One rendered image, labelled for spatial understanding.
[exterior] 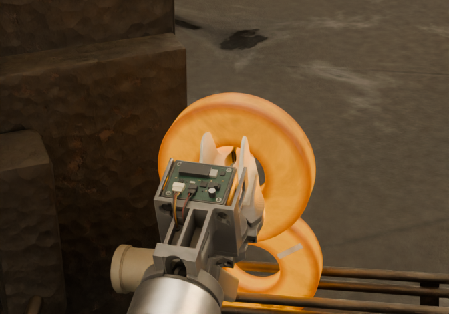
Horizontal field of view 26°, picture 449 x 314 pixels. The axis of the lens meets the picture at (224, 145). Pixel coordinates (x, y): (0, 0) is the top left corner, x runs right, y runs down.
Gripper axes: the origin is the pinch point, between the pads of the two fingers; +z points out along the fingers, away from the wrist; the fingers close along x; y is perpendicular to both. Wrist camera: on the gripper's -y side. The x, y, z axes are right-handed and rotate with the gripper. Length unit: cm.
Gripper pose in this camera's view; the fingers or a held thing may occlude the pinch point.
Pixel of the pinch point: (236, 152)
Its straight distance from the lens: 96.3
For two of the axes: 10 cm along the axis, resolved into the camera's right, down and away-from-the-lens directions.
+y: -0.7, -7.2, -6.9
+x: -9.7, -1.2, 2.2
